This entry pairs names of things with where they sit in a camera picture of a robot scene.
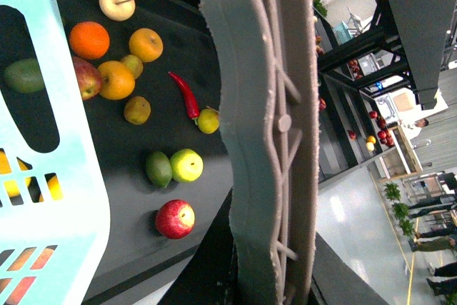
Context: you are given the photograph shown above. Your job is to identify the black metal display shelf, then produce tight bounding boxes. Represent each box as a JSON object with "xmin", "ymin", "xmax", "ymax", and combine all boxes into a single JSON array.
[{"xmin": 46, "ymin": 0, "xmax": 457, "ymax": 305}]

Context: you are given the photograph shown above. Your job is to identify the red yellow apple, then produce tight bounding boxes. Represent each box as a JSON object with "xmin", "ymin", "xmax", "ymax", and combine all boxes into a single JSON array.
[{"xmin": 71, "ymin": 56, "xmax": 103, "ymax": 101}]

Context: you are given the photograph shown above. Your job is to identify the bright green apple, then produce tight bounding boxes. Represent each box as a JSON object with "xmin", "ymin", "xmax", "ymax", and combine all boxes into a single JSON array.
[{"xmin": 170, "ymin": 149, "xmax": 204, "ymax": 183}]

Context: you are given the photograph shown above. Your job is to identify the red apple front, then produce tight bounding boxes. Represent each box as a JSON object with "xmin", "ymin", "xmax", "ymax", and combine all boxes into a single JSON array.
[{"xmin": 155, "ymin": 199, "xmax": 196, "ymax": 239}]

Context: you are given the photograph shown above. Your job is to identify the yellow green pear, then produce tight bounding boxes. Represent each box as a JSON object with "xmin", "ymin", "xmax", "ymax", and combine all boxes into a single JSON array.
[{"xmin": 197, "ymin": 107, "xmax": 219, "ymax": 134}]

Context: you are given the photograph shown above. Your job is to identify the white pear with stem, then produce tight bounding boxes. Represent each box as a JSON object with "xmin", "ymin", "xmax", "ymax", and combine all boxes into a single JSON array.
[{"xmin": 99, "ymin": 0, "xmax": 136, "ymax": 21}]

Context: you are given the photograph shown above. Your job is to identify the yellow orange apple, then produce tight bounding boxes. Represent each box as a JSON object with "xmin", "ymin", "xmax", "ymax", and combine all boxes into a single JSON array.
[{"xmin": 129, "ymin": 28, "xmax": 164, "ymax": 63}]

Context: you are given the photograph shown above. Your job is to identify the yellow lemon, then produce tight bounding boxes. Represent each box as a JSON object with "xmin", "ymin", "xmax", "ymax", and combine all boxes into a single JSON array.
[{"xmin": 0, "ymin": 149, "xmax": 64, "ymax": 203}]

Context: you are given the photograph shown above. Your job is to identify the red chili pepper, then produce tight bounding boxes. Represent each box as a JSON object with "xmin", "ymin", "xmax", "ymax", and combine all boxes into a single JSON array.
[{"xmin": 168, "ymin": 71, "xmax": 200, "ymax": 125}]

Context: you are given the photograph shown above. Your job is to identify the grey basket handle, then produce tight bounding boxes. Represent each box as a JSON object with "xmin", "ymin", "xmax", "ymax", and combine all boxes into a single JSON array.
[{"xmin": 200, "ymin": 0, "xmax": 319, "ymax": 304}]

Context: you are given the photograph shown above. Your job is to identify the green avocado lime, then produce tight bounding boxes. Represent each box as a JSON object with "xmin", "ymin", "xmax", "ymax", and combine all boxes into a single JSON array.
[{"xmin": 145, "ymin": 151, "xmax": 172, "ymax": 188}]

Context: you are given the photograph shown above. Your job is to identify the small olive green fruit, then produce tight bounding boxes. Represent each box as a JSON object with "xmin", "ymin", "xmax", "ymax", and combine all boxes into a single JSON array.
[{"xmin": 120, "ymin": 54, "xmax": 144, "ymax": 79}]

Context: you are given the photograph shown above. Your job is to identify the orange near white pear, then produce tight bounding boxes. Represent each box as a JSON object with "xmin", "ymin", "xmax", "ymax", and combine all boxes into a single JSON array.
[{"xmin": 69, "ymin": 21, "xmax": 110, "ymax": 60}]

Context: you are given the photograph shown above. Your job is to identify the light teal shopping basket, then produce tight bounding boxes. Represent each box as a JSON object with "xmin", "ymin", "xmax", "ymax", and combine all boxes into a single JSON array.
[{"xmin": 1, "ymin": 0, "xmax": 110, "ymax": 304}]

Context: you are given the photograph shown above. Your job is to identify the orange persimmon fruit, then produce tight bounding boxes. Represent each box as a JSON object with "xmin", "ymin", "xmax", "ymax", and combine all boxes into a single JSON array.
[{"xmin": 98, "ymin": 61, "xmax": 136, "ymax": 100}]

